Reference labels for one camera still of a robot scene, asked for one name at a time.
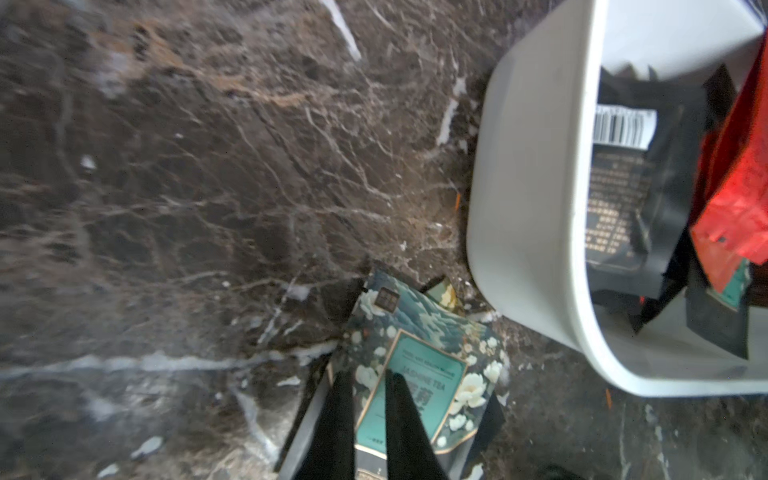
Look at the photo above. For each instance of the teal label tea bag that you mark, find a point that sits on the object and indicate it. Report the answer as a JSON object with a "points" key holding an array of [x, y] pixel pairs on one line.
{"points": [[452, 365], [713, 320]]}

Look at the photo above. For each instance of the white plastic storage box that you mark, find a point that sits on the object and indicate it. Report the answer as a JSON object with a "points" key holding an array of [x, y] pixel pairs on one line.
{"points": [[527, 215]]}

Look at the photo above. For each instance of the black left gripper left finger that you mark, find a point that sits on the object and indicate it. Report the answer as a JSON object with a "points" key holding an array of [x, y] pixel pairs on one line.
{"points": [[331, 453]]}

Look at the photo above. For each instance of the black tea bag back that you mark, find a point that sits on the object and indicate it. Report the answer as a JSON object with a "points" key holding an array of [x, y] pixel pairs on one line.
{"points": [[648, 137]]}

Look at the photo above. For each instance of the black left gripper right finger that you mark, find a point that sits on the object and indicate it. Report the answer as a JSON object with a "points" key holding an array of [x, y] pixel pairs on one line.
{"points": [[409, 451]]}

